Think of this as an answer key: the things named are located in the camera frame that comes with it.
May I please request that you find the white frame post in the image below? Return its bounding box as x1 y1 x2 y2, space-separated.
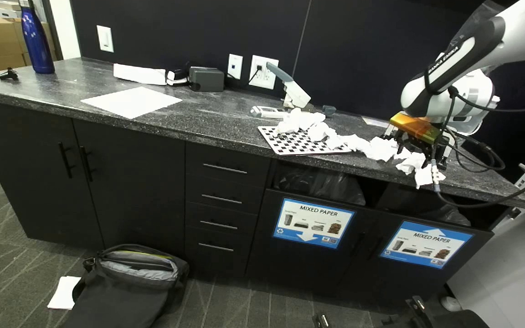
46 0 83 62

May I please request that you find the black door handle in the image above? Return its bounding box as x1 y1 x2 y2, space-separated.
77 146 94 182
57 142 74 180

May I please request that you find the black power adapter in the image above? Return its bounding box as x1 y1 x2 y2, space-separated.
185 64 225 93

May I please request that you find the blue sign with downward arrow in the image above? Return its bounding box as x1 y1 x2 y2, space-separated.
271 195 356 251

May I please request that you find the white cloth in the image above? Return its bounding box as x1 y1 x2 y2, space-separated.
393 149 448 189

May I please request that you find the white wall plate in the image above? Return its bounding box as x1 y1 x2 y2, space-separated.
94 24 116 55

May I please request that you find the black cabinet drawer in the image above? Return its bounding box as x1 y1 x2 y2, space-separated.
183 202 263 242
183 177 267 215
183 229 258 279
183 142 271 186

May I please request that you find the silver drawer handle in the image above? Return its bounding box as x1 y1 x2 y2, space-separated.
201 160 249 177
198 191 243 208
196 240 236 255
198 219 240 233

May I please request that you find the black bin door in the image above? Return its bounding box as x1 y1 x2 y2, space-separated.
245 188 367 288
349 208 495 301

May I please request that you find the flat white paper sheet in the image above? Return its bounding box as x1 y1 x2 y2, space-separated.
77 86 183 120

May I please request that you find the black cart foot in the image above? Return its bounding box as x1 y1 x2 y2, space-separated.
404 293 488 328

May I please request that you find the small white device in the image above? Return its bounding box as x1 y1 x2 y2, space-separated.
249 104 289 120

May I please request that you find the grey black backpack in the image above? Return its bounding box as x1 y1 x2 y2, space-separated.
59 242 190 328

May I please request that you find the blue water bottle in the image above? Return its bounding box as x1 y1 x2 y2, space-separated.
17 0 56 76

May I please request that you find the grey robot cart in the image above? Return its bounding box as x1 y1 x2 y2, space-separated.
444 135 525 328

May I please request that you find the black cabinet door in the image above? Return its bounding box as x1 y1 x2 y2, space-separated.
70 118 187 253
0 98 105 251

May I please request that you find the white paper scrap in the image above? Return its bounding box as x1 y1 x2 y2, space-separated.
45 275 83 311

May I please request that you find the small white wall outlet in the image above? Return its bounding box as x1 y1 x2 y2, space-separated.
225 51 245 82

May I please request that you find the blue sign with upward arrow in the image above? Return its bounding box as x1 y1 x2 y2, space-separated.
378 219 475 271

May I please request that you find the large white wall outlet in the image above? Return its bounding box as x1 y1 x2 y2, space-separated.
247 53 280 91

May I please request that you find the orange wrist camera box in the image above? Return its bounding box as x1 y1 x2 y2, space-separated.
387 109 444 146

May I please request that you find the white rectangular box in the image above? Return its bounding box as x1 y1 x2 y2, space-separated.
110 62 176 87

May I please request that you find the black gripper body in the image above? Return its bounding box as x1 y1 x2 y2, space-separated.
395 133 446 164

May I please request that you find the small black object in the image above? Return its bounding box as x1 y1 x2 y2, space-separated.
0 67 21 84

